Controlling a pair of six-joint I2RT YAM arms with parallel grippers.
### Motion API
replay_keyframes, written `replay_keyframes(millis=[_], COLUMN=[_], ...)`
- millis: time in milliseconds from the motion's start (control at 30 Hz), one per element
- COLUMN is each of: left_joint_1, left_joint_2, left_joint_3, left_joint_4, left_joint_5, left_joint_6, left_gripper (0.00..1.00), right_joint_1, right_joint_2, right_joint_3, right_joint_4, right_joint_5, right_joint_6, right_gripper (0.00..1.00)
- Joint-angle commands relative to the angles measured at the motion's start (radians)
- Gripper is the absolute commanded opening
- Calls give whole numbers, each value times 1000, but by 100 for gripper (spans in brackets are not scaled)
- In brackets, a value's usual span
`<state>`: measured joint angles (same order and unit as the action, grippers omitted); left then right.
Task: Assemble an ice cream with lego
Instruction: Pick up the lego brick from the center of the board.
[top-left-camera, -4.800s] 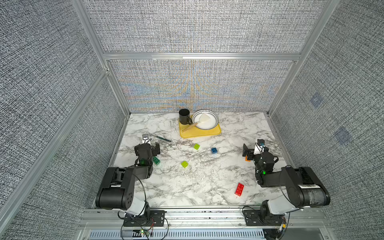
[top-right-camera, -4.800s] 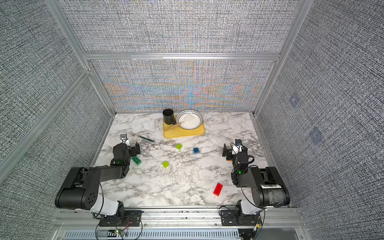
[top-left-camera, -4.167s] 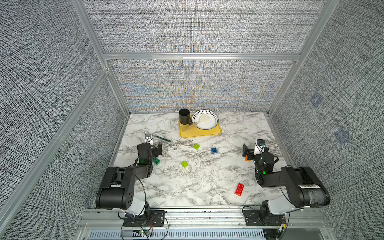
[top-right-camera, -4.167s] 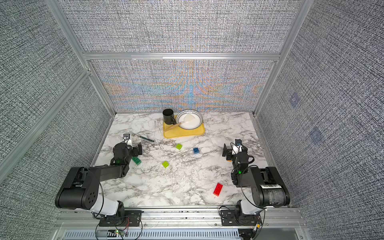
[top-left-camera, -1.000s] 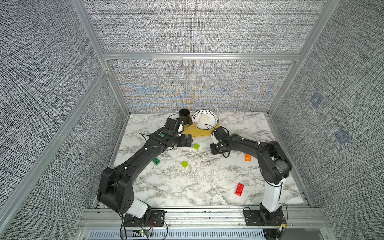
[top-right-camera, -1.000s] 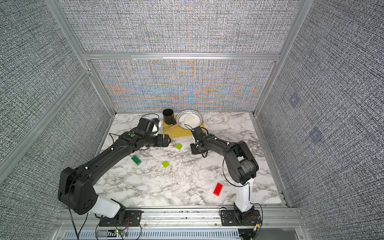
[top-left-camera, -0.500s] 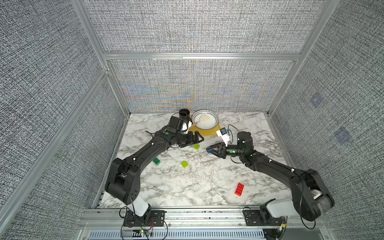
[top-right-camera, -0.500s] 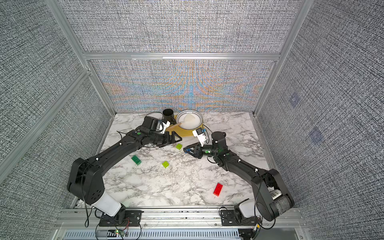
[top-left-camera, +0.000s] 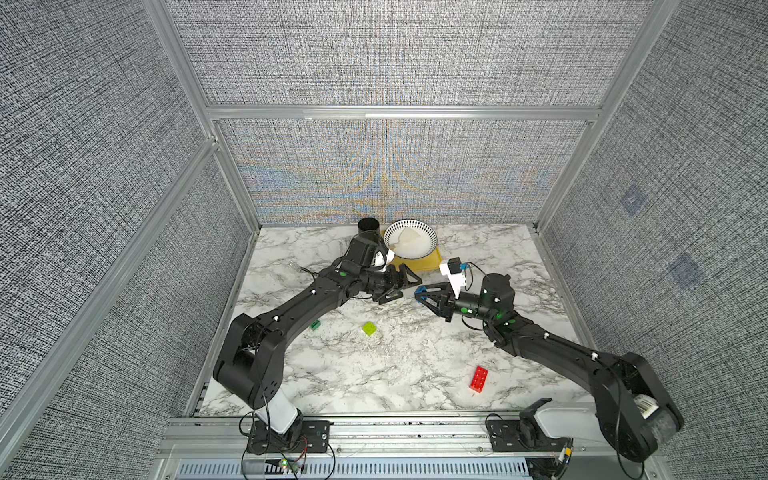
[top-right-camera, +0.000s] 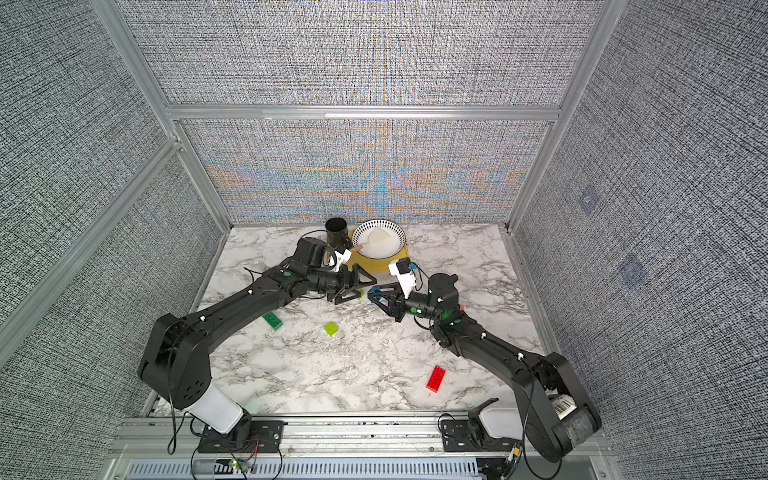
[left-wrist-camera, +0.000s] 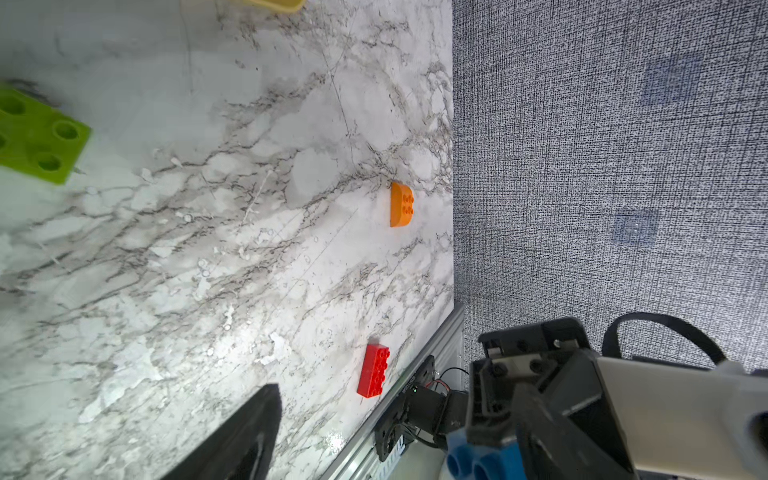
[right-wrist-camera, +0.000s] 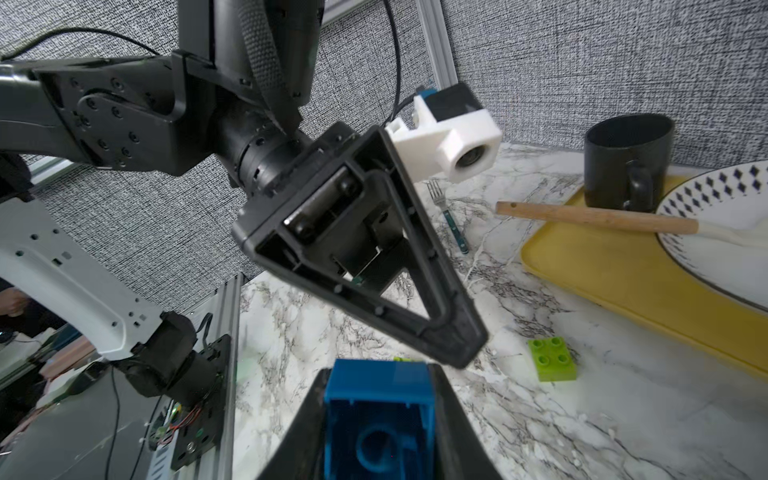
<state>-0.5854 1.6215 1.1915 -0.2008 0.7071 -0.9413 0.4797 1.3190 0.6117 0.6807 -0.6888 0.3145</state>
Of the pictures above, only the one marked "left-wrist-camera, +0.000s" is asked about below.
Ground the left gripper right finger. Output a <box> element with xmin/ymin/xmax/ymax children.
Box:
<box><xmin>512</xmin><ymin>384</ymin><xmax>636</xmax><ymax>479</ymax></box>

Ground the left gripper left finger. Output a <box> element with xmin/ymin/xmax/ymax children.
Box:
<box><xmin>163</xmin><ymin>384</ymin><xmax>282</xmax><ymax>480</ymax></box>

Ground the blue lego brick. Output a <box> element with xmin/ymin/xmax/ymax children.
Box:
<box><xmin>446</xmin><ymin>429</ymin><xmax>527</xmax><ymax>480</ymax></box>

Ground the lime lego brick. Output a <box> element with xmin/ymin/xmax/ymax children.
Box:
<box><xmin>1</xmin><ymin>84</ymin><xmax>92</xmax><ymax>185</ymax></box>

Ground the red lego brick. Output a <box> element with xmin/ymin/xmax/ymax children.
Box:
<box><xmin>357</xmin><ymin>344</ymin><xmax>390</xmax><ymax>398</ymax></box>

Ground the orange lego brick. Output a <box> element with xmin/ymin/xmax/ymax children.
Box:
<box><xmin>390</xmin><ymin>182</ymin><xmax>415</xmax><ymax>228</ymax></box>

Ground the yellow tray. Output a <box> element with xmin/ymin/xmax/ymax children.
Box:
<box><xmin>248</xmin><ymin>0</ymin><xmax>306</xmax><ymax>14</ymax></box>

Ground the aluminium front rail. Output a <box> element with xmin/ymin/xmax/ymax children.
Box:
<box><xmin>320</xmin><ymin>300</ymin><xmax>465</xmax><ymax>480</ymax></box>

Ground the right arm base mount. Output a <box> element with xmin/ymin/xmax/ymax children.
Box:
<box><xmin>375</xmin><ymin>355</ymin><xmax>469</xmax><ymax>462</ymax></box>

